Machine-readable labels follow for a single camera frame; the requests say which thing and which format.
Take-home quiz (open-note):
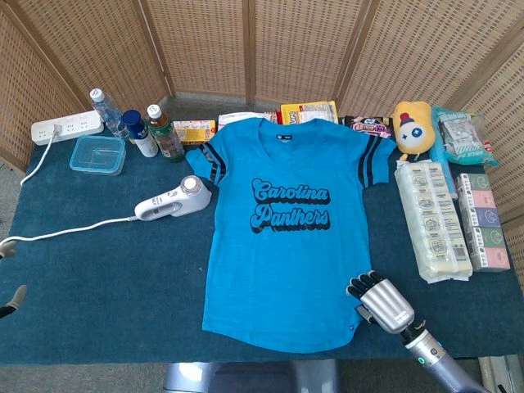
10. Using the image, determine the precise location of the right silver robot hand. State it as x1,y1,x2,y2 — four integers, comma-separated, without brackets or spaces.
346,269,417,335

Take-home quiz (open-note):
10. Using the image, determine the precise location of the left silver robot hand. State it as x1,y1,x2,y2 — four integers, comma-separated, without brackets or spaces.
0,239,28,320

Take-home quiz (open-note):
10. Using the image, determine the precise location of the blue Carolina Panthers t-shirt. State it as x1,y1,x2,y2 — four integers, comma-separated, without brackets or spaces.
184,117,398,355

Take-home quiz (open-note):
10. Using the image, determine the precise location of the white handheld garment steamer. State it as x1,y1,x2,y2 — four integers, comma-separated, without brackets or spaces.
133,174,213,223

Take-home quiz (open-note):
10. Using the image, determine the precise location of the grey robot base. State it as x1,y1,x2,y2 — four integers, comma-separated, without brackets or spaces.
162,359,341,393

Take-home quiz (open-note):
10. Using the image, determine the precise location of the dark teal table cloth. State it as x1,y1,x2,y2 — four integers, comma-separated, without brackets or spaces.
0,96,524,366

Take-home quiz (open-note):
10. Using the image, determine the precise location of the long white tissue pack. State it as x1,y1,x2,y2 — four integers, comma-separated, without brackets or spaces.
394,159,474,285

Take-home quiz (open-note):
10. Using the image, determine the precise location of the pastel tissue box pack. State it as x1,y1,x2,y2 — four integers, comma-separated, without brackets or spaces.
454,172,512,273

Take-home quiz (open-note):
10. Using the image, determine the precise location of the light blue plastic package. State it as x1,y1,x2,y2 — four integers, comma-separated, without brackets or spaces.
428,134,459,201

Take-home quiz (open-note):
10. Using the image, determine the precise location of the clear container blue lid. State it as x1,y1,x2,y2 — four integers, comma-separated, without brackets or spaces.
69,135,127,177

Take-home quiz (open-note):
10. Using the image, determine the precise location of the yellow plush toy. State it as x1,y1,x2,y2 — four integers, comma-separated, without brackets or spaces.
391,101,434,161

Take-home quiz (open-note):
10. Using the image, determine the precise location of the dark snack packet pink print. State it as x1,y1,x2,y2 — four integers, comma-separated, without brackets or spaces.
342,115,396,142

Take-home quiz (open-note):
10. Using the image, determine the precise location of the teal tissue bag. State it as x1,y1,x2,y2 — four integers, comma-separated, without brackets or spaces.
431,105,500,168

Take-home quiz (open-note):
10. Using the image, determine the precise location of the white power strip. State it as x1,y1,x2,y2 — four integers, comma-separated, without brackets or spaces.
30,109,105,147

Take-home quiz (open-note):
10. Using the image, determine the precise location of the white bottle blue cap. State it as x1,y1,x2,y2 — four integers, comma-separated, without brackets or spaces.
121,109,160,159

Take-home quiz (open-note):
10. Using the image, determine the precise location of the clear water bottle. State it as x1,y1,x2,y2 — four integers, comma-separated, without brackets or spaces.
89,87,130,139

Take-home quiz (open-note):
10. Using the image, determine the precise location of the yellow snack bag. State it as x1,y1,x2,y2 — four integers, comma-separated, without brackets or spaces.
279,100,340,126

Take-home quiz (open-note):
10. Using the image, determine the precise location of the green label tea bottle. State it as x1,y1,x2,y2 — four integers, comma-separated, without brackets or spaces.
147,104,186,164

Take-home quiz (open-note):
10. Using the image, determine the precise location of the white flat packet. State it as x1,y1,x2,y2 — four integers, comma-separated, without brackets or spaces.
217,111,279,132

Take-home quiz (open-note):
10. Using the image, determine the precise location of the yellow snack box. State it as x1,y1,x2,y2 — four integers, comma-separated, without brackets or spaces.
171,119,217,147

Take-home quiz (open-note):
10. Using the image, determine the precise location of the wicker folding screen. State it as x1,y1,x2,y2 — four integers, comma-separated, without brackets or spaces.
0,0,524,287

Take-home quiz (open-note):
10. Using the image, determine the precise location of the white power cord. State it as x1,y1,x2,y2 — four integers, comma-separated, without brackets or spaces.
0,124,140,249

